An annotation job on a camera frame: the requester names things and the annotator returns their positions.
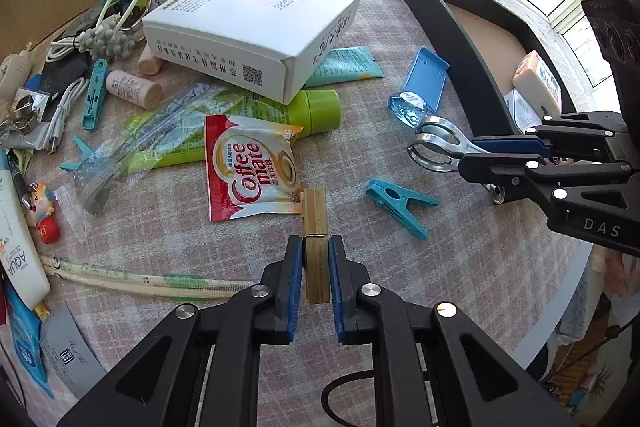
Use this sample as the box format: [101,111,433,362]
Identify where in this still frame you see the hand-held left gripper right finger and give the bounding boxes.
[327,234,576,427]

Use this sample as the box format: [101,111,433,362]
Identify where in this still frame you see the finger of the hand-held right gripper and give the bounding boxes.
[459,155,640,258]
[472,111,632,164]

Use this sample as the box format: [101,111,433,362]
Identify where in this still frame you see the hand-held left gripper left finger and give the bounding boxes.
[57,234,306,427]

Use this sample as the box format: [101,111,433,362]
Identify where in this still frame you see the wooden clothespin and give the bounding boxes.
[302,188,332,305]

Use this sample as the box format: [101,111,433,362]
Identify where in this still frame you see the blue plastic case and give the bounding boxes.
[387,47,450,131]

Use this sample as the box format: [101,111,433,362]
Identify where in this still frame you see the black container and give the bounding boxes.
[391,0,608,208]

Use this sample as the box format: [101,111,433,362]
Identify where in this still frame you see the chopsticks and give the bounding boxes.
[39,255,262,301]

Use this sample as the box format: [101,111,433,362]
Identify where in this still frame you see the lime green tube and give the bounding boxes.
[122,89,343,168]

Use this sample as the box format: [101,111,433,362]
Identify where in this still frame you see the clear plastic wrapper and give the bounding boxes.
[75,83,228,215]

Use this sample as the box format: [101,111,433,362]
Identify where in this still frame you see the white cardboard box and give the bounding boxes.
[141,0,364,105]

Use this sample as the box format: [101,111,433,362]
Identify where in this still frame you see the white paper packet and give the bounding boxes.
[502,88,533,134]

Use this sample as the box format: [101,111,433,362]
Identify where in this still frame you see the orange soap pack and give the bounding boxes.
[512,50,563,118]

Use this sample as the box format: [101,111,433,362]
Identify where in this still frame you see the red creamer sachet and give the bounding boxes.
[204,114,305,223]

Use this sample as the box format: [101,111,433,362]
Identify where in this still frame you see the mint green tube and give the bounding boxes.
[302,47,385,88]

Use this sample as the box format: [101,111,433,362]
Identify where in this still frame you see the grey foil sachet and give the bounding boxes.
[39,302,108,400]

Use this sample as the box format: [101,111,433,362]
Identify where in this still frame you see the teal spiky plastic piece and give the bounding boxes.
[59,134,108,175]

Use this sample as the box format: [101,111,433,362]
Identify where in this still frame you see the red cartoon figurine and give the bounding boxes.
[22,181,63,244]

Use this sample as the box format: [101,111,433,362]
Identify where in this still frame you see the teal flat clip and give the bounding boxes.
[82,59,110,131]

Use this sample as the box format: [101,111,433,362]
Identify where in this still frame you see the white sunscreen tube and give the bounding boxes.
[0,157,51,310]

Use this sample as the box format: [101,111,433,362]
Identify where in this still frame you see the blue wipe sachet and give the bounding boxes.
[0,282,53,400]

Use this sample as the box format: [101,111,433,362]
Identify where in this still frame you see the black pen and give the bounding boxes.
[6,149,32,210]

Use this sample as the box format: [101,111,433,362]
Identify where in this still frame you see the black face mask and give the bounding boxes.
[39,57,92,104]

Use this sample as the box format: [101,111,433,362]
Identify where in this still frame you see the white plug-in device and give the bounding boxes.
[0,52,31,100]

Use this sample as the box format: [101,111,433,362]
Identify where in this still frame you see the loose white USB cable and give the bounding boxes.
[42,77,89,156]

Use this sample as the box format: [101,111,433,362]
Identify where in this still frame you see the silver ring clip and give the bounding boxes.
[0,89,51,138]

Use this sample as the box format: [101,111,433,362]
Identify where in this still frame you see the tied white USB cable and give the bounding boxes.
[46,33,83,62]

